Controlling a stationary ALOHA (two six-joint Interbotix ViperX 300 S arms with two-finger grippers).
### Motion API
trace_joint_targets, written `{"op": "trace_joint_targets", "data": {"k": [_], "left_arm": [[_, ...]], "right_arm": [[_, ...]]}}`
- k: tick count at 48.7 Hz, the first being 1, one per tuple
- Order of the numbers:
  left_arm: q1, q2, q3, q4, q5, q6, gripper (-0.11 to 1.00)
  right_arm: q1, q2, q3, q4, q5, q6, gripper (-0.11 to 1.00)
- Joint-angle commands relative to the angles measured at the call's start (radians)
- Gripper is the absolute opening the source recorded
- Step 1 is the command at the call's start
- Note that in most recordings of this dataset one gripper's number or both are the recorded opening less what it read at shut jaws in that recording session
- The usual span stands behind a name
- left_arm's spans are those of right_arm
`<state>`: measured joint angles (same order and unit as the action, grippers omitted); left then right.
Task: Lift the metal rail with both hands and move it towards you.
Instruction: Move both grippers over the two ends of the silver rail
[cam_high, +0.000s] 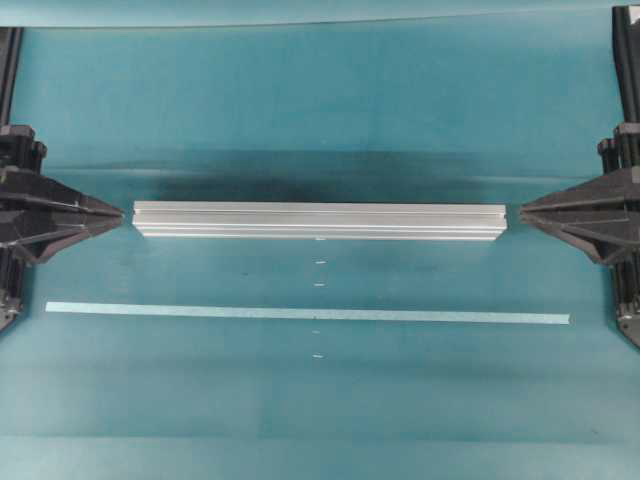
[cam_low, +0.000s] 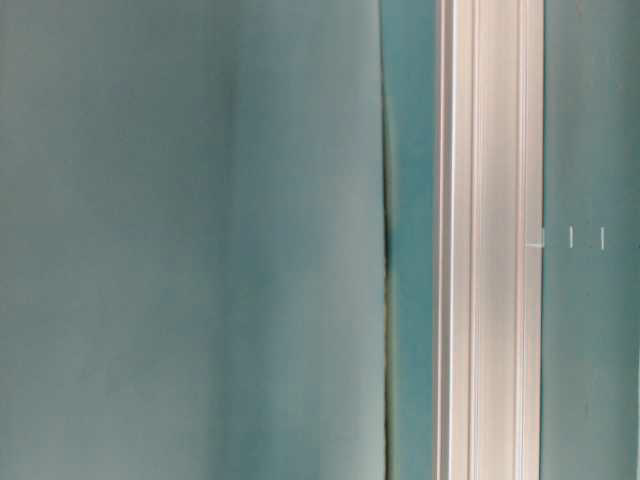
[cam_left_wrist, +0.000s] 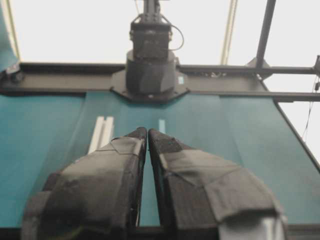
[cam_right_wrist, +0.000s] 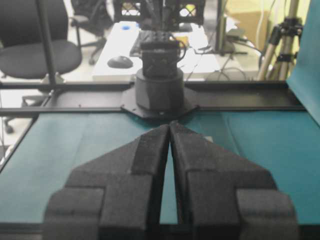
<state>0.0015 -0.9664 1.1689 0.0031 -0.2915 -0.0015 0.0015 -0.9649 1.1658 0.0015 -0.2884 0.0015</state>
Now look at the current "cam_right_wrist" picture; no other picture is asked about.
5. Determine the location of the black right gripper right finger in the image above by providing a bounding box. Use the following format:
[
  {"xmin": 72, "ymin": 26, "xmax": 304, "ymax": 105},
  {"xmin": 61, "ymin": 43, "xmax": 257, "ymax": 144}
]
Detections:
[{"xmin": 169, "ymin": 121, "xmax": 300, "ymax": 240}]

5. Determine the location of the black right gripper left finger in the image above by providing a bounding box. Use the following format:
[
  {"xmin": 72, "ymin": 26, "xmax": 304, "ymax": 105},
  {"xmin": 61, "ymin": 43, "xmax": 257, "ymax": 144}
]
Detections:
[{"xmin": 44, "ymin": 125, "xmax": 168, "ymax": 240}]

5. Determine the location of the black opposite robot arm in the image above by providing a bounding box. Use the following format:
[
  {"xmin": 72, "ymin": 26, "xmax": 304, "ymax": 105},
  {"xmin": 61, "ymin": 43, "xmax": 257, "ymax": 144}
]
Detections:
[{"xmin": 135, "ymin": 0, "xmax": 184, "ymax": 112}]

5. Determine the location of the white desk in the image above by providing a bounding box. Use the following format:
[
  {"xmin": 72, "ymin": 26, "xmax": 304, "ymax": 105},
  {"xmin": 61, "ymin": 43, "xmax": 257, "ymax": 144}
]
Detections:
[{"xmin": 92, "ymin": 21, "xmax": 220, "ymax": 83}]

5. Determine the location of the black computer mouse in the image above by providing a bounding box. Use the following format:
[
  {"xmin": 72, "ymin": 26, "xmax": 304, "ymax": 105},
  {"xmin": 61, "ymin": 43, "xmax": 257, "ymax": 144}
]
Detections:
[{"xmin": 107, "ymin": 55, "xmax": 133, "ymax": 69}]

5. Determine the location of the teal backdrop sheet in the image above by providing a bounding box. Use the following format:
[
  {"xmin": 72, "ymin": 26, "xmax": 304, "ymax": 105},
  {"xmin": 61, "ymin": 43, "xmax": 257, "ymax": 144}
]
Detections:
[{"xmin": 287, "ymin": 0, "xmax": 320, "ymax": 122}]

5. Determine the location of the black office chair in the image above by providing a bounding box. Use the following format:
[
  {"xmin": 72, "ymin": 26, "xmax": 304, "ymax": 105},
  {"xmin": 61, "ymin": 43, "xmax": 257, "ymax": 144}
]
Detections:
[{"xmin": 0, "ymin": 0, "xmax": 111, "ymax": 79}]

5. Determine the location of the cardboard box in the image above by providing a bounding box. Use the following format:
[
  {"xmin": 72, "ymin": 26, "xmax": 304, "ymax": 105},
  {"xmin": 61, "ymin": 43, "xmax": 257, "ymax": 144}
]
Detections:
[{"xmin": 224, "ymin": 0, "xmax": 296, "ymax": 52}]

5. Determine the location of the black milk crate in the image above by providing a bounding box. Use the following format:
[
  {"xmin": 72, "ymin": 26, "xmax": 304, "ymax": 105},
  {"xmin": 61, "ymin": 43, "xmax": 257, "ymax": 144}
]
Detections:
[{"xmin": 113, "ymin": 0, "xmax": 206, "ymax": 25}]

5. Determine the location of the camera tripod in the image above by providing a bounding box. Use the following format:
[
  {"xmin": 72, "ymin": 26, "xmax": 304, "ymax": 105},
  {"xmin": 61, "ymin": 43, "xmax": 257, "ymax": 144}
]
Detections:
[{"xmin": 256, "ymin": 0, "xmax": 304, "ymax": 81}]

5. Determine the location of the black vertical frame pole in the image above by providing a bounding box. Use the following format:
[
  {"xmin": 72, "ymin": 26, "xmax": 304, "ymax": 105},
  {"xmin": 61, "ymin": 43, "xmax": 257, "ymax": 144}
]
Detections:
[{"xmin": 35, "ymin": 0, "xmax": 57, "ymax": 86}]

